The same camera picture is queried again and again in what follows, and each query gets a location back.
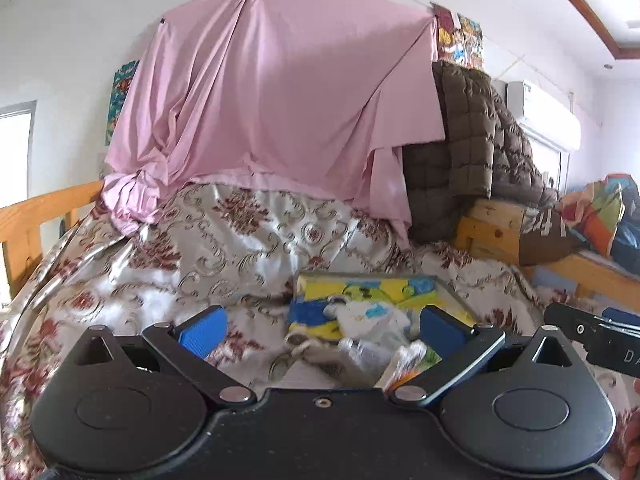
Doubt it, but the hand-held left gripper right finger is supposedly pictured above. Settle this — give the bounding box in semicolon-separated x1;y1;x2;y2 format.
389;305;577;407

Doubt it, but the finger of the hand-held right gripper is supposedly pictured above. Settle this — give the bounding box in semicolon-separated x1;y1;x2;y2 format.
602;308;640;331
544;302;604;349

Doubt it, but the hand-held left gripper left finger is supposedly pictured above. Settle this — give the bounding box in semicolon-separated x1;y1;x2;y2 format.
69;305;254;407

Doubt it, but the orange tissue pack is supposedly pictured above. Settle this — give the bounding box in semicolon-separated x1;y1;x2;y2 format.
375;342;442;391

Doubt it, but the clear zip bag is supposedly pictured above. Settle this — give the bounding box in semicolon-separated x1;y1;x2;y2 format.
340;337;401;386

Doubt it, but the white plastic bag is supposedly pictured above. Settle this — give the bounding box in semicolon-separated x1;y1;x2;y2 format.
325;302;416;343

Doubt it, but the beige drawstring pouch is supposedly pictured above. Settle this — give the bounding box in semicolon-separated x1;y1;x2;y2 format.
270;332;351;382

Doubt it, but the person's right hand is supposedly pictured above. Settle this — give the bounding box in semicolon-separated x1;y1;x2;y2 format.
620;377;640;480

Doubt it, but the light blue cloth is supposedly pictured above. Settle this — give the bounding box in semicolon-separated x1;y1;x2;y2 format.
532;265;581;301

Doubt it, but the brown cloth with white letters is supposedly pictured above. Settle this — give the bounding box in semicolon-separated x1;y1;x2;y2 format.
519;205;586;267

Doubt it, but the floral satin bedspread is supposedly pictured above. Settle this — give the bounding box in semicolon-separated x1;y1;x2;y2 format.
0;182;640;480

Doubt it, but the colourful printed blanket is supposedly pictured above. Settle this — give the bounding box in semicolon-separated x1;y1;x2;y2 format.
557;174;640;276

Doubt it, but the brown quilted blanket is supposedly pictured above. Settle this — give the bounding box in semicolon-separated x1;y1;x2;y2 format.
402;60;561;243

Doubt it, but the white air conditioner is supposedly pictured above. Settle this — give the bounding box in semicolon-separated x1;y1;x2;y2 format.
505;79;583;151

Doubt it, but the pink bed sheet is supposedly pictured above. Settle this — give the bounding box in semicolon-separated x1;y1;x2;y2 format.
102;0;446;251

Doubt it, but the window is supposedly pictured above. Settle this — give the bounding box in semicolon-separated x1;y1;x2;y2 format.
0;101;37;201

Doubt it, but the wooden bed frame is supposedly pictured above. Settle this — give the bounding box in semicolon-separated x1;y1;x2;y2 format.
455;199;640;313

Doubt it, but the wooden bed rail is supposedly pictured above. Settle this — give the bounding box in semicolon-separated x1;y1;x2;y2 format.
0;180;106;296

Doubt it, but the teal wall poster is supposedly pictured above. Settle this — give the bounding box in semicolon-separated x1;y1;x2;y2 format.
105;60;141;146

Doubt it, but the colourful cartoon wall poster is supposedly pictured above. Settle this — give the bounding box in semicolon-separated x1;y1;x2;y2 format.
432;4;485;68

